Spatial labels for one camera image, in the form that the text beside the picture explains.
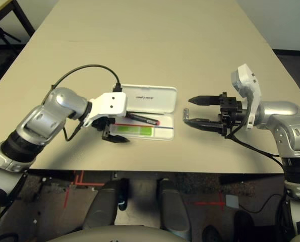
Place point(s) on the white plastic pencil case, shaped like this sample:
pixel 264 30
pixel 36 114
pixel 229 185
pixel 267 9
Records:
pixel 149 98

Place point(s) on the yellow-edged side table black frame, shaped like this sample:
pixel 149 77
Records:
pixel 23 19

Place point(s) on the dark grey robot right leg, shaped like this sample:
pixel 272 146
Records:
pixel 172 204

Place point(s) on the black tripod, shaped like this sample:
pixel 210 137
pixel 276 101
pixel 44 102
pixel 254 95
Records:
pixel 2 34

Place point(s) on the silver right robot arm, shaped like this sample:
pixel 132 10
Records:
pixel 283 111

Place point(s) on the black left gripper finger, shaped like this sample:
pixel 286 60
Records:
pixel 117 139

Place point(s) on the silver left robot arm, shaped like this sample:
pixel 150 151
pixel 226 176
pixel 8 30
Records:
pixel 38 118

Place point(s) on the green highlighter pen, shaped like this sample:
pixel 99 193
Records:
pixel 134 130

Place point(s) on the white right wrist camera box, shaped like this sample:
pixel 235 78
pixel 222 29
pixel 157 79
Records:
pixel 250 85

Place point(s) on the beige robot torso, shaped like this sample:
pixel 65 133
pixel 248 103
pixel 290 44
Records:
pixel 114 234

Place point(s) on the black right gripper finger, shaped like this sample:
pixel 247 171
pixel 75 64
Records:
pixel 205 100
pixel 207 124

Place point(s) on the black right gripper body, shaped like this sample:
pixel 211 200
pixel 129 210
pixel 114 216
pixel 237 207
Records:
pixel 231 113

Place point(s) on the grey square floor plate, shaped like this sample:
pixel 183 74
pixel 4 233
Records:
pixel 232 201

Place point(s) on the dark grey robot left leg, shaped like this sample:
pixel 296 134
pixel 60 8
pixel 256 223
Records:
pixel 102 204

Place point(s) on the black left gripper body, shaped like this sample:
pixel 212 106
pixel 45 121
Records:
pixel 102 123

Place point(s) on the dark grey robot leg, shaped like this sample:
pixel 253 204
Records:
pixel 102 204
pixel 172 204

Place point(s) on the black shoe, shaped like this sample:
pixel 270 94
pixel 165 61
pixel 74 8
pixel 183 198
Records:
pixel 244 225
pixel 212 234

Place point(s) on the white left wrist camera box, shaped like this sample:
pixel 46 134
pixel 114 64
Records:
pixel 112 104

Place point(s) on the black marker with red cap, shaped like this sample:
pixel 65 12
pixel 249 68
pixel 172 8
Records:
pixel 144 119

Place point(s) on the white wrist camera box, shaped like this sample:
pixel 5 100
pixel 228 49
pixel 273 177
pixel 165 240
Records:
pixel 250 85
pixel 112 104

